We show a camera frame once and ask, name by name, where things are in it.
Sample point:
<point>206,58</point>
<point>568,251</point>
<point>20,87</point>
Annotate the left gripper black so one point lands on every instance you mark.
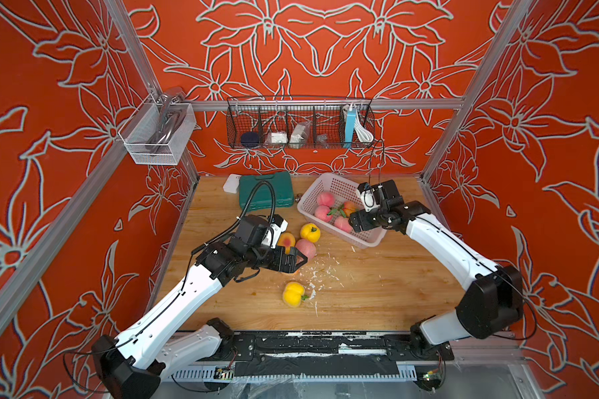
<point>291,265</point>

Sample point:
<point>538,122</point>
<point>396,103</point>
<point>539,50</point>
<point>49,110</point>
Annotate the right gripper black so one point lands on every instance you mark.
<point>363,221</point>

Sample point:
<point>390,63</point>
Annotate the pink peach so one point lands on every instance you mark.
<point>323,213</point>
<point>325,198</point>
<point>307,248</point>
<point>342,223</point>

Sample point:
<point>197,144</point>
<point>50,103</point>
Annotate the yellow peach back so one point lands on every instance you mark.
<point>310,232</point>

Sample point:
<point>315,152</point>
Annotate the yellow peach front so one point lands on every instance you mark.
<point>294,294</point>

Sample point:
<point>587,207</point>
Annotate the orange red peach front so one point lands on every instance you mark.
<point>349,208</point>

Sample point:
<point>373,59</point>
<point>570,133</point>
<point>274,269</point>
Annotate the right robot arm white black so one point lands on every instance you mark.
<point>492,298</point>

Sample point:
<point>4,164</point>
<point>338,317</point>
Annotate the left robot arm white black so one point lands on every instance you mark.
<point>139,359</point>

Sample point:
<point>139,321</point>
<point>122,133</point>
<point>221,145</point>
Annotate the white plastic perforated basket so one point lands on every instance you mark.
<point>343,190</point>

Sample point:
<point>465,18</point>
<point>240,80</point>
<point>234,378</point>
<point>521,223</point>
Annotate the white packet in basket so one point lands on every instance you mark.
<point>276,138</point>

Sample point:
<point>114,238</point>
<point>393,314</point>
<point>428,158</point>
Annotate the metal tongs in basket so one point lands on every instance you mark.
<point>170,118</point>

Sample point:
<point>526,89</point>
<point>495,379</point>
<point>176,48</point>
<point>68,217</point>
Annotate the yellow peach red spot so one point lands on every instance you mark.
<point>287,241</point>

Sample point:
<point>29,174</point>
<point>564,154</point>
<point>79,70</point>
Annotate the green plastic tool case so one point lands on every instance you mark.
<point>281,184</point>

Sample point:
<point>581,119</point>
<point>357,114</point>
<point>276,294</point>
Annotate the small white box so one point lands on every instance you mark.
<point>232,184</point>

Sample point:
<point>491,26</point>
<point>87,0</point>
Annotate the light blue box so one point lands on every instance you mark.
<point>350,119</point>

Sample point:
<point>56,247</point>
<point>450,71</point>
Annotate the clear plastic bag packet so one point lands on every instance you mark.
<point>300,135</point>

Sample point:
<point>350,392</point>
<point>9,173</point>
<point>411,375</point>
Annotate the dark round container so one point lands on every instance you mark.
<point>250,139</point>

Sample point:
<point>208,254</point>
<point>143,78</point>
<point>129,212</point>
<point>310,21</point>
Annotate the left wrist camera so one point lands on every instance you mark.
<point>278,226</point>

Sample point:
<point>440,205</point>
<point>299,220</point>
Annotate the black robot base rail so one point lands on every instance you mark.
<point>327,354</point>

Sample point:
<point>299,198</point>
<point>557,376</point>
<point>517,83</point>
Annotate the black wire wall basket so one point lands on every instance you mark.
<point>282,113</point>

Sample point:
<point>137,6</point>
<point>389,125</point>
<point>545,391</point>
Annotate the white mesh wall basket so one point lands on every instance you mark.
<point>142,127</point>

